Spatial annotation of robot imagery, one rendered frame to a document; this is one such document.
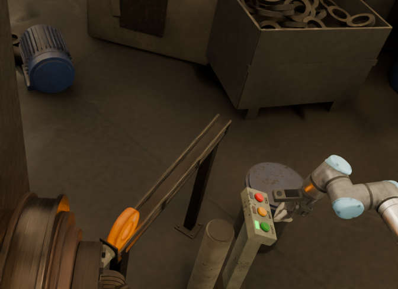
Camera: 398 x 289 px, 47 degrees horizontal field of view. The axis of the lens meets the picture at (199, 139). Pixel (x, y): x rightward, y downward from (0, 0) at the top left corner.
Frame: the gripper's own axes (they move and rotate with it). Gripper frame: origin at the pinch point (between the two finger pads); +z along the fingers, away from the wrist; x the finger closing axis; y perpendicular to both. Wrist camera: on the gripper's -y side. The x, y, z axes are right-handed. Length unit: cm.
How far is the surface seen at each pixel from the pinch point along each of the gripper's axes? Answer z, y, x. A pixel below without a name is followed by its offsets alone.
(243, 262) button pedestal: 35.6, 9.5, 2.6
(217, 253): 27.6, -9.9, -2.4
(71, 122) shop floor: 94, -66, 118
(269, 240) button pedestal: 8.0, 2.6, -4.5
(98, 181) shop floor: 87, -46, 70
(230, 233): 18.3, -8.6, 1.8
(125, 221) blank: 9, -59, -13
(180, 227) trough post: 70, -2, 40
